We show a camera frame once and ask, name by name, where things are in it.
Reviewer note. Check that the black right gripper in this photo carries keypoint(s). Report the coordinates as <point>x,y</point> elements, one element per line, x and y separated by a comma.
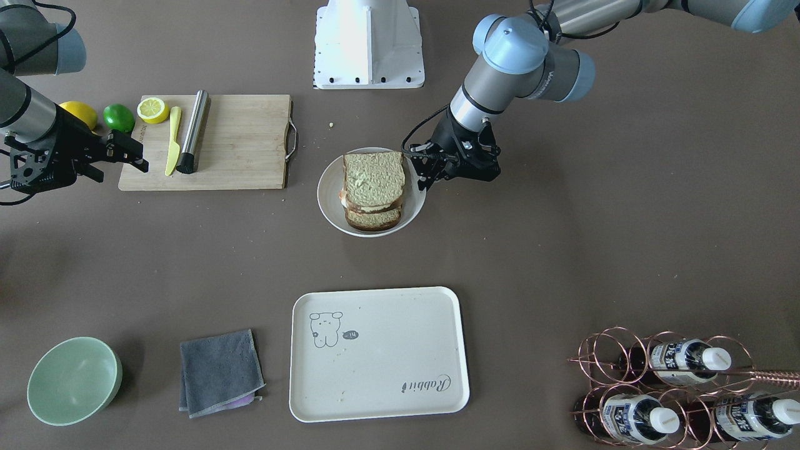
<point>64,141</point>

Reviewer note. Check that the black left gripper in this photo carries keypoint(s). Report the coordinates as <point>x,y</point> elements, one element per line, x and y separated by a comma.
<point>445,139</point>

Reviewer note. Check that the bread slice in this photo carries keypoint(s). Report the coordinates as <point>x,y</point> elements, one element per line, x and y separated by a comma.
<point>374,181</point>
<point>374,222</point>

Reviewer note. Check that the white plate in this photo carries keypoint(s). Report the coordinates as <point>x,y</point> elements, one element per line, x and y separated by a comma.
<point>332,181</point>

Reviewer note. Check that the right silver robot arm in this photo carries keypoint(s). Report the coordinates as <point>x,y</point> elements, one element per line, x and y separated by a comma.
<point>33,45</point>

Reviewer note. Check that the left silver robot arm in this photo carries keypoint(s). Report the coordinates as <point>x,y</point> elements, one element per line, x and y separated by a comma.
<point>525,57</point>

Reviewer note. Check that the cream rabbit tray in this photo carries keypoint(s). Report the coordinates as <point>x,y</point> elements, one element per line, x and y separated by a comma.
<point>377,353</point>

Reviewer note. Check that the green lime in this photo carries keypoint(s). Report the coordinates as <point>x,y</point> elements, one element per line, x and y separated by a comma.
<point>119,117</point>

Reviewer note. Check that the yellow lemon upper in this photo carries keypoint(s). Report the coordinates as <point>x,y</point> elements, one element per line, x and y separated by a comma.
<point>84,112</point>

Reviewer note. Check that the half lemon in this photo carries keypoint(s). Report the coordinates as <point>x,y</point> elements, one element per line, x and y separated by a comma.
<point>153,110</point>

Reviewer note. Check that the steel muddler black tip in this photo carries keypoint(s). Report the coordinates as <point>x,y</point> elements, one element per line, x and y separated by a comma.
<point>186,162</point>

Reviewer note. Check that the yellow plastic knife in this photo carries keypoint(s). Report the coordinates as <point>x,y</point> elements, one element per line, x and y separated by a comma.
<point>173,150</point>

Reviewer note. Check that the wooden cutting board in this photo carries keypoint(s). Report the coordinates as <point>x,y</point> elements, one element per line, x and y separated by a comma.
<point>242,145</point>

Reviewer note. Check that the green bowl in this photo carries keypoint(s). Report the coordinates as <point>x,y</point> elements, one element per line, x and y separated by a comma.
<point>73,381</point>

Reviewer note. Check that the grey folded cloth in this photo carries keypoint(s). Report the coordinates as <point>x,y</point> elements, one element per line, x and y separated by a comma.
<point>219,373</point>

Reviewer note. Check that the dark drink bottle upper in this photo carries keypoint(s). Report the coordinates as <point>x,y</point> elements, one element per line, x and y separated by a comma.
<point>681,363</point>

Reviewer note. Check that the dark drink bottle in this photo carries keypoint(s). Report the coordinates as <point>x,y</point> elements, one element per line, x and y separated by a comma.
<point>681,363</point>
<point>625,419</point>
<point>742,419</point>

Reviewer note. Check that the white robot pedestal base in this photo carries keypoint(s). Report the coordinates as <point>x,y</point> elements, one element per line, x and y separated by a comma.
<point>368,45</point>

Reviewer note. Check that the copper wire bottle rack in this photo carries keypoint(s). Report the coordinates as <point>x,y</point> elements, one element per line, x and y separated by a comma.
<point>599,352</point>

